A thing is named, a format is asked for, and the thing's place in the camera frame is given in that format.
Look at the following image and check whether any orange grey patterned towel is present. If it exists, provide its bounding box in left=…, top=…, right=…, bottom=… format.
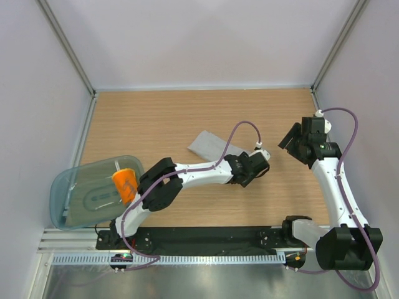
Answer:
left=112, top=168, right=138, bottom=206

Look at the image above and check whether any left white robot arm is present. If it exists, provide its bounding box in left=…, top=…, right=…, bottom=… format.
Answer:
left=109, top=148, right=270, bottom=249

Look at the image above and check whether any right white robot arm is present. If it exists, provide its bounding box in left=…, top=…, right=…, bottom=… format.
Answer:
left=279, top=112, right=383, bottom=271

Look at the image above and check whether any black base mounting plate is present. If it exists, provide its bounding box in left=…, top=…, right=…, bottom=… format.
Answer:
left=95, top=224, right=319, bottom=255

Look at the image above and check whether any blue translucent plastic tray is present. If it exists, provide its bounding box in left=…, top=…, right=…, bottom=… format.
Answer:
left=49, top=155, right=144, bottom=230

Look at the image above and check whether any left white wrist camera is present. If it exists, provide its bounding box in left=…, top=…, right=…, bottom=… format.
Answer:
left=250, top=141, right=271, bottom=161

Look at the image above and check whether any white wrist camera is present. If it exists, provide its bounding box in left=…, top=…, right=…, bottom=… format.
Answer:
left=314, top=110, right=332, bottom=134
left=250, top=141, right=271, bottom=161

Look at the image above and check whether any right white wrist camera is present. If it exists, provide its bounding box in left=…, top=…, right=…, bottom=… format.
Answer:
left=314, top=110, right=332, bottom=134

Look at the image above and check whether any right aluminium frame post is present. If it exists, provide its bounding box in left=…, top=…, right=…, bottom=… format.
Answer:
left=310, top=0, right=369, bottom=93

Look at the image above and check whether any aluminium frame post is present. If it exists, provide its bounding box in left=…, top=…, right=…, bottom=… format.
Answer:
left=310, top=0, right=369, bottom=93
left=36, top=0, right=96, bottom=97

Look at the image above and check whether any white slotted cable duct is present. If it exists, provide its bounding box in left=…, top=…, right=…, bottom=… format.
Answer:
left=52, top=253, right=286, bottom=266

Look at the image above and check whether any aluminium rail front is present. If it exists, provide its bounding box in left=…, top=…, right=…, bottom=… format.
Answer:
left=37, top=227, right=100, bottom=253

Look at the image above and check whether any left aluminium frame post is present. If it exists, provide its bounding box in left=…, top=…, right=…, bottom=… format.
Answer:
left=36, top=0, right=96, bottom=97

